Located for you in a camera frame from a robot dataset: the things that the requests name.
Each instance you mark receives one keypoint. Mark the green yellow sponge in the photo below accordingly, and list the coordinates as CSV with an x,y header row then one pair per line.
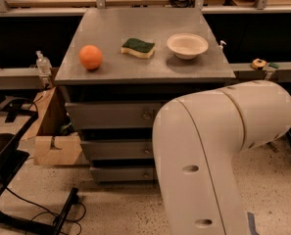
x,y
138,48

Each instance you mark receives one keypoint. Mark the grey top drawer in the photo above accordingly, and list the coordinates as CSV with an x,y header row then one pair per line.
x,y
112,114

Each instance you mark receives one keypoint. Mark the small white pump bottle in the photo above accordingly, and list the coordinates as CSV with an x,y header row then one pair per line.
x,y
222,44

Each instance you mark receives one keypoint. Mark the black chair frame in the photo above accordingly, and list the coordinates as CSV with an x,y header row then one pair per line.
x,y
12,159

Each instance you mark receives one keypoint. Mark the small green object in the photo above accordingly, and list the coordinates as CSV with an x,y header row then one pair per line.
x,y
273,65

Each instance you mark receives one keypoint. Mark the grey drawer cabinet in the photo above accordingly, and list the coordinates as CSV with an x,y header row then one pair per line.
x,y
125,78

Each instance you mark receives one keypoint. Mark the orange fruit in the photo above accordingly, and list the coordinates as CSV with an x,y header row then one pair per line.
x,y
90,57

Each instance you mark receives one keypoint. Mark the grey drawer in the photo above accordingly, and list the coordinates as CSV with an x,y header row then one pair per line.
x,y
117,149
123,173
112,114

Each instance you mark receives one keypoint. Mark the clear sanitizer bottle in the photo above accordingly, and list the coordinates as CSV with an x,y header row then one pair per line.
x,y
43,64

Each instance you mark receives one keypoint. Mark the white bowl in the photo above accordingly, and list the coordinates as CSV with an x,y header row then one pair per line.
x,y
187,46

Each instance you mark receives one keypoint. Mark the cardboard box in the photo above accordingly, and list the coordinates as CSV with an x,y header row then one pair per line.
x,y
52,144

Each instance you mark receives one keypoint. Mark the grey bottom drawer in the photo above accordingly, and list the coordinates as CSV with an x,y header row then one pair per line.
x,y
123,173

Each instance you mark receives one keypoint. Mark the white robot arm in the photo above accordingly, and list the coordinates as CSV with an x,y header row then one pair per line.
x,y
194,140

